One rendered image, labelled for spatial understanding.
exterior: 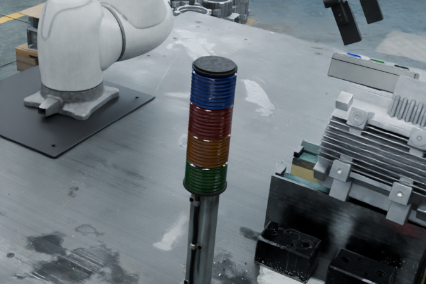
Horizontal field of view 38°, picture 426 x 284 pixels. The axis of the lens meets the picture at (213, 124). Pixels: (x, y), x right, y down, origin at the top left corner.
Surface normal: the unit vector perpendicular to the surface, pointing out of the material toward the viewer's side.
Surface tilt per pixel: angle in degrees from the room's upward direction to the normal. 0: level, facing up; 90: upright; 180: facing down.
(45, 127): 1
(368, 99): 65
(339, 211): 90
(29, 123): 1
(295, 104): 0
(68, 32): 78
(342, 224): 90
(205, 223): 90
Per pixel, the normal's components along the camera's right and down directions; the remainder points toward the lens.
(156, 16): 0.82, 0.29
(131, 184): 0.07, -0.88
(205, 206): -0.48, 0.39
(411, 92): -0.47, -0.01
